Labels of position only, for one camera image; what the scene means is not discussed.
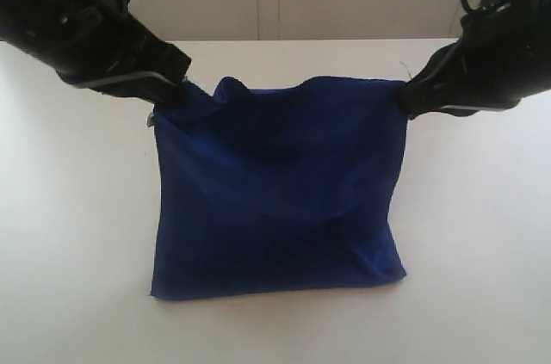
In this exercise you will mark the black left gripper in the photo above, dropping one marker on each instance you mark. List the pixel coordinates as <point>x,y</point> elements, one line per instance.
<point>97,45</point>

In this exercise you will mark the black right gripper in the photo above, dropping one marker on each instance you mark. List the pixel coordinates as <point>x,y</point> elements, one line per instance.
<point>503,57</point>

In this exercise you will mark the blue towel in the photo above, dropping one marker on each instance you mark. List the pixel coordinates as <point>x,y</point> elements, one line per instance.
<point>274,190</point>

